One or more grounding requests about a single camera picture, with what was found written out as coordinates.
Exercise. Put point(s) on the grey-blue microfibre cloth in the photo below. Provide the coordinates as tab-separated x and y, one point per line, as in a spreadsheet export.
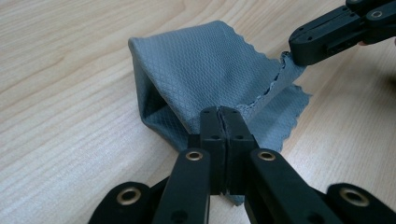
199	62

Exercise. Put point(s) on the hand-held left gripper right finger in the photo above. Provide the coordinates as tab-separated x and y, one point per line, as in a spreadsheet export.
238	140

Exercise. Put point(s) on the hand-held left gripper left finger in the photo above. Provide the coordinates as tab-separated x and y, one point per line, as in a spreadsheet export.
213	140

